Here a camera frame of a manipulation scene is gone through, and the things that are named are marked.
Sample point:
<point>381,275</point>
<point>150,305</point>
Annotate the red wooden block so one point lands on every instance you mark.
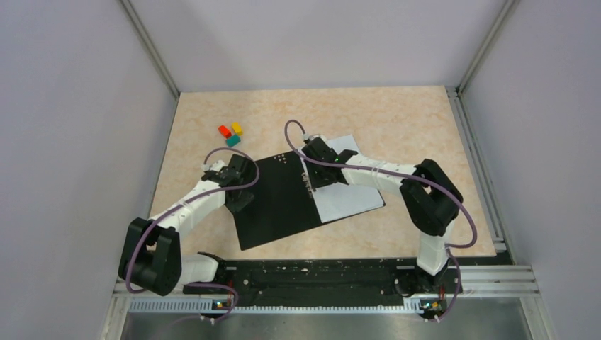
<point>225,131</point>

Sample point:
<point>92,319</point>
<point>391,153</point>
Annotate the white paper sheet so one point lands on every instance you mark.
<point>338,201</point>

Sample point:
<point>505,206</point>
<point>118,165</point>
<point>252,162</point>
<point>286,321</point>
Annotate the black file folder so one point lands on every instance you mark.
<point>283,205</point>

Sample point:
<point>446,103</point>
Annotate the aluminium frame rail front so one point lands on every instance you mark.
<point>486,282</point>

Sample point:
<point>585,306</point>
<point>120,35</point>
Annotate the yellow wooden block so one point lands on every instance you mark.
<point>237,129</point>

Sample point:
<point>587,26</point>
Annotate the teal wooden block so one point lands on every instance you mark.
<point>233,141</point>

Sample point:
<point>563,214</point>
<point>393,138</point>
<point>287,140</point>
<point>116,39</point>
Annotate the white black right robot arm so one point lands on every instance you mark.
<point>431,199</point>

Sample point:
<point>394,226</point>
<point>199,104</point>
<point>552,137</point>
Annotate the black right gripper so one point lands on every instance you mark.
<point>317,182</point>

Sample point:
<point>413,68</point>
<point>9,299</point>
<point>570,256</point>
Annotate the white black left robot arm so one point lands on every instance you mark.
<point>151,258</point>

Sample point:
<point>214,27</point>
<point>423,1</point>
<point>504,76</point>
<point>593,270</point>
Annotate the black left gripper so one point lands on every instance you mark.
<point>246,198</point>

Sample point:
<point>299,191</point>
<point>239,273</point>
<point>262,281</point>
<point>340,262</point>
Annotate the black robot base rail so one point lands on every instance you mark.
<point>244,275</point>

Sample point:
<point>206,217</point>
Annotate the aluminium corner post left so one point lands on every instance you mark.
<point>149,47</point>

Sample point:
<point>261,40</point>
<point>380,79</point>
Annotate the aluminium corner post right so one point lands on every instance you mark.
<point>495,29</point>

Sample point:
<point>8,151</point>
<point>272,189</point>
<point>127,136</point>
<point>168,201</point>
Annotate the aluminium corner post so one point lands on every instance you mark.
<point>149,47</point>
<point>495,29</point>

